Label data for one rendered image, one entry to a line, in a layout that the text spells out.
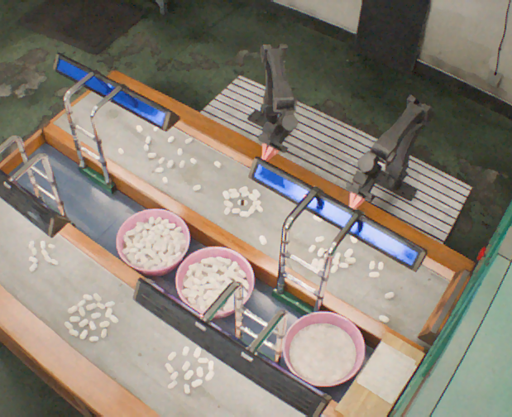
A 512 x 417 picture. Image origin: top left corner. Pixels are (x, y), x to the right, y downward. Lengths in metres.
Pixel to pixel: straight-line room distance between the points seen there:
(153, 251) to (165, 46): 2.27
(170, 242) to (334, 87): 2.02
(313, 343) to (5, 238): 1.21
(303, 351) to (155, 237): 0.68
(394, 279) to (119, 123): 1.31
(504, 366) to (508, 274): 0.16
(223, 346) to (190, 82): 2.55
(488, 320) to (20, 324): 1.60
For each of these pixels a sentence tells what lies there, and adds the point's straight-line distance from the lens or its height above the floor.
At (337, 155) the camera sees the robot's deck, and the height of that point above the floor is 0.67.
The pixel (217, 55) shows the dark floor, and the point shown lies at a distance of 4.15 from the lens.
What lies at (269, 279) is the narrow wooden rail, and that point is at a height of 0.72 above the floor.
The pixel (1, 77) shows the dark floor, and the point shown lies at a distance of 4.36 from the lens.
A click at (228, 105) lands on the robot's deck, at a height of 0.66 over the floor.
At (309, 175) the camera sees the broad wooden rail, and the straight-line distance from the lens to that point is 2.39.
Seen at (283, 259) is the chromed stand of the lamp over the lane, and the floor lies 0.94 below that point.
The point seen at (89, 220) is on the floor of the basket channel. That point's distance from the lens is 2.43.
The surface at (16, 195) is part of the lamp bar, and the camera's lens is 2.03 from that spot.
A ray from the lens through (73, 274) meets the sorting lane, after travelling 2.22.
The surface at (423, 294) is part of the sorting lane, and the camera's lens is 2.19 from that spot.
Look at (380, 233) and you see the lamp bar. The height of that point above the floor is 1.09.
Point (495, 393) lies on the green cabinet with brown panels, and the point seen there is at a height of 1.79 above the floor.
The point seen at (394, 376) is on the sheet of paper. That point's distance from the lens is 1.99.
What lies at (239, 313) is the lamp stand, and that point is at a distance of 1.84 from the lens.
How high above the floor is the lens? 2.58
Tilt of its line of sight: 53 degrees down
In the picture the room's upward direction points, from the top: 2 degrees clockwise
